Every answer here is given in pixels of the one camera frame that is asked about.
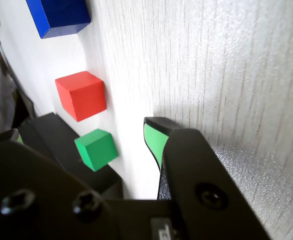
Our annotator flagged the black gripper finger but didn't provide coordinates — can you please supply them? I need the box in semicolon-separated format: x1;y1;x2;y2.
143;116;273;240
0;128;118;240

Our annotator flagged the green wooden cube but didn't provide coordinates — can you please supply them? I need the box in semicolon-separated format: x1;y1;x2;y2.
73;128;119;173

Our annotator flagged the red wooden cube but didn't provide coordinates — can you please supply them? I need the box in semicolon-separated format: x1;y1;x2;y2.
54;70;107;123

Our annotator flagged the blue wooden block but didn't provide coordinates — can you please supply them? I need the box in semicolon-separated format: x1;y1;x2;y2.
25;0;92;40

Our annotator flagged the black tray box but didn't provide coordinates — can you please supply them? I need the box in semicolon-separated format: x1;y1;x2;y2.
45;111;124;201

